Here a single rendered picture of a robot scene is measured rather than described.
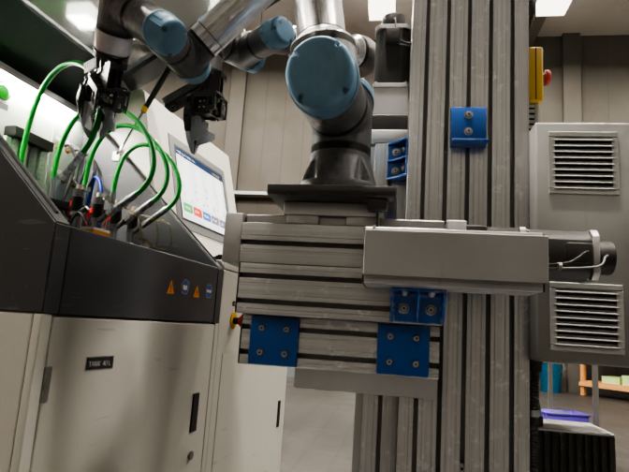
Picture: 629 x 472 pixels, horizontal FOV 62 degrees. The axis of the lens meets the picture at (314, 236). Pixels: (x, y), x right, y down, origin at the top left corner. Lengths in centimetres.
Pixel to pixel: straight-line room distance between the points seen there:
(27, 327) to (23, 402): 12
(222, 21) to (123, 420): 87
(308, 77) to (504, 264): 42
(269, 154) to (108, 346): 953
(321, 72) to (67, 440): 79
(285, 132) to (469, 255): 992
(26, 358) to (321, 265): 52
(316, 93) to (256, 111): 1009
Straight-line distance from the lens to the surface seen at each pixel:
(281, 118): 1078
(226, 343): 166
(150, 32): 109
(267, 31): 139
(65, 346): 107
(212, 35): 120
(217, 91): 137
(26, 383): 103
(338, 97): 87
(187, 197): 198
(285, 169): 1040
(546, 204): 112
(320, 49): 89
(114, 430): 124
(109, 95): 124
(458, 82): 123
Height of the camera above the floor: 80
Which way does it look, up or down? 10 degrees up
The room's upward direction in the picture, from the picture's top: 4 degrees clockwise
